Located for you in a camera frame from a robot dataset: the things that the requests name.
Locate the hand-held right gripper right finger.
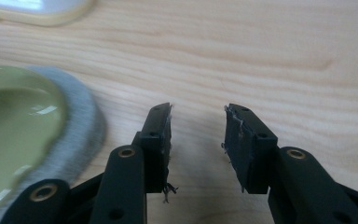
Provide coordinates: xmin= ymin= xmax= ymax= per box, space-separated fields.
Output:
xmin=221 ymin=103 xmax=279 ymax=194

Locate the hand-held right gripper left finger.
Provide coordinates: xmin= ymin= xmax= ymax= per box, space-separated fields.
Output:
xmin=131 ymin=102 xmax=179 ymax=204

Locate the green glossy plate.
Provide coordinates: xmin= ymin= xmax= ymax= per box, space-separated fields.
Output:
xmin=0 ymin=64 xmax=68 ymax=213

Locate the cream container edge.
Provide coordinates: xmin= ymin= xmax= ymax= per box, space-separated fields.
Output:
xmin=0 ymin=0 xmax=96 ymax=27

